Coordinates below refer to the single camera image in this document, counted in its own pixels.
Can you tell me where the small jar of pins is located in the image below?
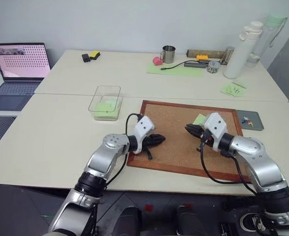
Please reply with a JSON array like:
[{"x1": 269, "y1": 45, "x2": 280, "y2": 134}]
[{"x1": 207, "y1": 60, "x2": 220, "y2": 74}]

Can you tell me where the clear plastic box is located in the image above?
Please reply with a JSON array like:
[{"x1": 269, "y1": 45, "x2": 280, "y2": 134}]
[{"x1": 88, "y1": 85, "x2": 123, "y2": 121}]

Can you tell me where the dark rounded shape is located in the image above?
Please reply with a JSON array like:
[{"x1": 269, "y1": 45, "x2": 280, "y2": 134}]
[
  {"x1": 114, "y1": 206, "x2": 143, "y2": 236},
  {"x1": 175, "y1": 205, "x2": 205, "y2": 236}
]

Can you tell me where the clear bottle with green lid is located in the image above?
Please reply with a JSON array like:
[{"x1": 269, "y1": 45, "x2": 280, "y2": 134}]
[{"x1": 244, "y1": 14, "x2": 288, "y2": 68}]

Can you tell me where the green note with writing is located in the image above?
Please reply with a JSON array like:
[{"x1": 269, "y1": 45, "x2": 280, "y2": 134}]
[{"x1": 220, "y1": 83, "x2": 246, "y2": 98}]

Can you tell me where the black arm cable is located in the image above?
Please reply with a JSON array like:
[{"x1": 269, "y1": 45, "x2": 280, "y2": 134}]
[
  {"x1": 104, "y1": 113, "x2": 145, "y2": 190},
  {"x1": 199, "y1": 132, "x2": 257, "y2": 196}
]

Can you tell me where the grey tray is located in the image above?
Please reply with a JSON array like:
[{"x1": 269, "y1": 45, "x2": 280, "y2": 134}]
[{"x1": 236, "y1": 109, "x2": 265, "y2": 131}]

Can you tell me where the green sticky note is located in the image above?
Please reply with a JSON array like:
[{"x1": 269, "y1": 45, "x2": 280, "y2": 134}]
[{"x1": 192, "y1": 114, "x2": 208, "y2": 126}]

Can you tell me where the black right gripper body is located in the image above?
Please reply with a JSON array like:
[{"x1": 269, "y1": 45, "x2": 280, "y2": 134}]
[{"x1": 196, "y1": 127, "x2": 215, "y2": 152}]

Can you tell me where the cork board with wooden frame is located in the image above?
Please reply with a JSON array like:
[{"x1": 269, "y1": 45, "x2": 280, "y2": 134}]
[{"x1": 126, "y1": 99, "x2": 251, "y2": 182}]

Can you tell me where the long metal box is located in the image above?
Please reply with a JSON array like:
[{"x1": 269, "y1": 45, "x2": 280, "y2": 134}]
[{"x1": 186, "y1": 49, "x2": 227, "y2": 59}]

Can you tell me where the large green paper sheet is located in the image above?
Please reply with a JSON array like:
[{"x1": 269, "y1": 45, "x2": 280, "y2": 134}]
[{"x1": 145, "y1": 60, "x2": 204, "y2": 77}]

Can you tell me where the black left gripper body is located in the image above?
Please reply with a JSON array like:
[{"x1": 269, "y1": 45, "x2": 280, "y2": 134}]
[{"x1": 142, "y1": 136, "x2": 155, "y2": 161}]

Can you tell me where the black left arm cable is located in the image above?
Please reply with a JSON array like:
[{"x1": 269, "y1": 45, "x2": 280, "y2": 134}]
[{"x1": 104, "y1": 113, "x2": 145, "y2": 190}]

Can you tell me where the black usb hub with cable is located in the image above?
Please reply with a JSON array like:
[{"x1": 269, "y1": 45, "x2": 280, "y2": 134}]
[{"x1": 161, "y1": 61, "x2": 207, "y2": 71}]

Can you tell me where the steel cylinder tumbler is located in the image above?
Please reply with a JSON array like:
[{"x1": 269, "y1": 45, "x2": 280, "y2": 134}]
[{"x1": 222, "y1": 46, "x2": 235, "y2": 65}]

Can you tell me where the green notes stack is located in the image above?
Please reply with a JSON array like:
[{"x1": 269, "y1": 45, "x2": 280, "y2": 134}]
[{"x1": 93, "y1": 98, "x2": 122, "y2": 121}]

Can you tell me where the white water bottle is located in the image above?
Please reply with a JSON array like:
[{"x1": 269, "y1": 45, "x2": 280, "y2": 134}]
[{"x1": 223, "y1": 20, "x2": 264, "y2": 79}]

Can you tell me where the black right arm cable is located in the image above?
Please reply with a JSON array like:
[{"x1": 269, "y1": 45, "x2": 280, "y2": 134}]
[{"x1": 199, "y1": 132, "x2": 257, "y2": 196}]

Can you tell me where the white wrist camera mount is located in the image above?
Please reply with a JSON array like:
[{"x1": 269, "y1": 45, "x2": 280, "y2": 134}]
[
  {"x1": 201, "y1": 112, "x2": 228, "y2": 151},
  {"x1": 131, "y1": 115, "x2": 156, "y2": 155}
]

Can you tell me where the grey open laptop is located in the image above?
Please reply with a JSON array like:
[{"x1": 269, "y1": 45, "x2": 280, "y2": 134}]
[{"x1": 0, "y1": 42, "x2": 52, "y2": 111}]

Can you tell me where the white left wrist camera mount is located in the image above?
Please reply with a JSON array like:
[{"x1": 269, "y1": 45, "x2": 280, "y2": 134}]
[{"x1": 131, "y1": 115, "x2": 156, "y2": 155}]

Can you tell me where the dark round ring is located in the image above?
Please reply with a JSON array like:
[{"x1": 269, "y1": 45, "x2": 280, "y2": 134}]
[{"x1": 239, "y1": 212, "x2": 261, "y2": 231}]

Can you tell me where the steel mug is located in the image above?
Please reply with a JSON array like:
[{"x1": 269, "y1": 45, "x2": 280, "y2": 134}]
[{"x1": 160, "y1": 45, "x2": 177, "y2": 63}]

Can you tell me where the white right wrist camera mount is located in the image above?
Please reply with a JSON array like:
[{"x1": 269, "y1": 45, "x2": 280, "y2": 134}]
[{"x1": 201, "y1": 112, "x2": 228, "y2": 151}]

